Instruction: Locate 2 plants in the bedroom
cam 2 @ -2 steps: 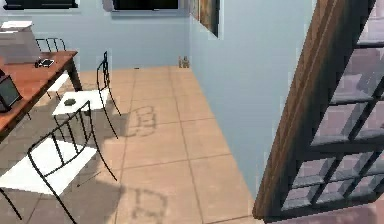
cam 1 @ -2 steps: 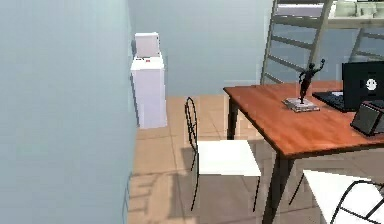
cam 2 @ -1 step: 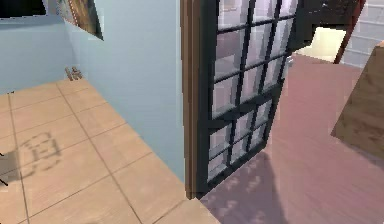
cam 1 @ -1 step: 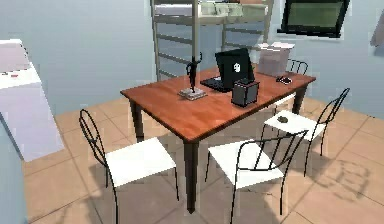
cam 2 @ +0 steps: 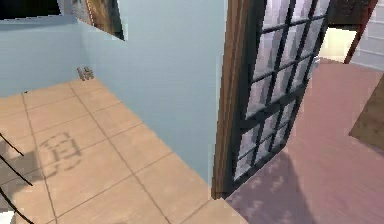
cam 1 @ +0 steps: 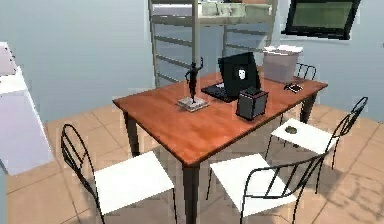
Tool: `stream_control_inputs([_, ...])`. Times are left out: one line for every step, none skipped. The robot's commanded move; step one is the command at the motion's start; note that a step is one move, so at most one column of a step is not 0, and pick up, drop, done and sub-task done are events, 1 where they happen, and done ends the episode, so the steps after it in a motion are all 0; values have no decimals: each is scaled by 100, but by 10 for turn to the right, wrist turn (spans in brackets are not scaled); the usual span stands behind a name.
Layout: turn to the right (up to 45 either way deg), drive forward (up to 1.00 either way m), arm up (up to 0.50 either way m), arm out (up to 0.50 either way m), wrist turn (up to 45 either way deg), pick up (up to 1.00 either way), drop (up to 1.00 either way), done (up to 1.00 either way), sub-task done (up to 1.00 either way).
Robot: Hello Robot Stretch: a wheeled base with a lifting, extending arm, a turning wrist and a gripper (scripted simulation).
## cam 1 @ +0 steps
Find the black figure statue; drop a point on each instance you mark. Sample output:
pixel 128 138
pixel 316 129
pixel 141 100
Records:
pixel 193 87

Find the black cube box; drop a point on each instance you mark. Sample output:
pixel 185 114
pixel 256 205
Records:
pixel 251 104

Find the small dark round object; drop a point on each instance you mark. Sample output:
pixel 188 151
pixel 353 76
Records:
pixel 291 130

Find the white cabinet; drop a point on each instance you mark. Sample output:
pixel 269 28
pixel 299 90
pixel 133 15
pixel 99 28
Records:
pixel 18 120

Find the black laptop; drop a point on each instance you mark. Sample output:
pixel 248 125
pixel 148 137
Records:
pixel 238 75

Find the brown wooden table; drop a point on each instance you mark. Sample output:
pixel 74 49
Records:
pixel 200 130

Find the grey open box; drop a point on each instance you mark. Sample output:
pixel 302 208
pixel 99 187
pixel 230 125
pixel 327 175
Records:
pixel 279 65

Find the grey metal shelf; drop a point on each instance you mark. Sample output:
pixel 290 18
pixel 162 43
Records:
pixel 206 33

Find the small black flat object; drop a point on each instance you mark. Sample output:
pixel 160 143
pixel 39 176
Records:
pixel 293 87

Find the black framed window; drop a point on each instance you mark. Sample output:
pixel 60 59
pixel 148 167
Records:
pixel 320 16

